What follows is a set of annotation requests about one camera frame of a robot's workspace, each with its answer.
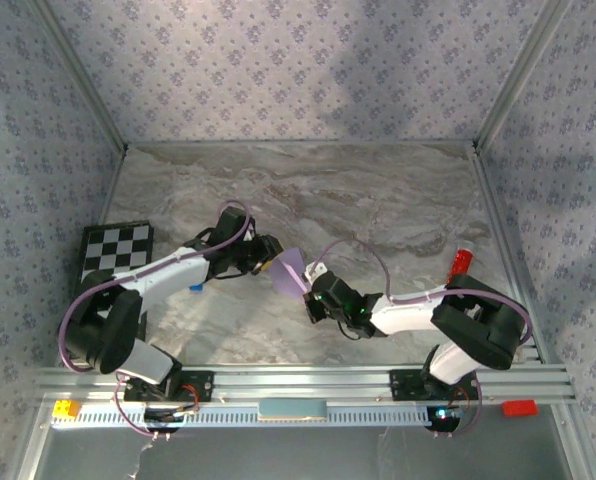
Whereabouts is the lilac paper sheet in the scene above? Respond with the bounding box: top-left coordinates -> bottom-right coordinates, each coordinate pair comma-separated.
269,247 -> 309,301

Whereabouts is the black and white checkerboard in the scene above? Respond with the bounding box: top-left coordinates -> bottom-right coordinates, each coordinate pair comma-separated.
75,221 -> 157,301

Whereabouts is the red glitter tube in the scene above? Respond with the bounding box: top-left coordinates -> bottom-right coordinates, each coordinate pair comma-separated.
446,238 -> 478,289

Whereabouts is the black controller board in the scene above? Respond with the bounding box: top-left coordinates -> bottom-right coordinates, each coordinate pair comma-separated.
424,404 -> 464,434
142,405 -> 200,435

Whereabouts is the red toy brick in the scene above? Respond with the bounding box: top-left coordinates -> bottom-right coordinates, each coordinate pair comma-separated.
501,398 -> 538,417

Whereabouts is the yellow toy brick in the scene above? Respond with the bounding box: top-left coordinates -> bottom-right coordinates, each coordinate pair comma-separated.
52,399 -> 82,419

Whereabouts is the aluminium mounting rail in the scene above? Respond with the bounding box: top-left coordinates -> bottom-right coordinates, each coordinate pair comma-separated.
32,364 -> 578,405

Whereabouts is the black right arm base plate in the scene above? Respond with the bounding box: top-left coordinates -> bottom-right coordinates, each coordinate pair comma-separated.
388,368 -> 482,403

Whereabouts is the aluminium table back rail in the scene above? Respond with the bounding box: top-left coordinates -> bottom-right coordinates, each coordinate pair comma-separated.
125,139 -> 479,149

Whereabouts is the aluminium table side rail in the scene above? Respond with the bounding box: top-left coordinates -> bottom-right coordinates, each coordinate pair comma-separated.
95,147 -> 130,226
470,147 -> 547,364

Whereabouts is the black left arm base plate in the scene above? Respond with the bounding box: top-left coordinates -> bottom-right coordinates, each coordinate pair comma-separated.
122,370 -> 215,404

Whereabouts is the white slotted cable duct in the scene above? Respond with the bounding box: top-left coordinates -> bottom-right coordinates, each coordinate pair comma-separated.
50,403 -> 429,428

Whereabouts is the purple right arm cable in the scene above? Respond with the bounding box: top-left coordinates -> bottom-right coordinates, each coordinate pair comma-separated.
307,238 -> 533,440

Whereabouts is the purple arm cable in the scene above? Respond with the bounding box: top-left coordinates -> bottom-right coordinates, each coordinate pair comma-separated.
57,199 -> 254,442
307,238 -> 533,440

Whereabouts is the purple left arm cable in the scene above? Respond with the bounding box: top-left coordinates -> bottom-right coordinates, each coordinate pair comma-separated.
57,199 -> 254,442

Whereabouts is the aluminium frame post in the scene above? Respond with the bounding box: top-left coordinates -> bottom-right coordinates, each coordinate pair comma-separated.
30,0 -> 129,154
472,0 -> 577,151

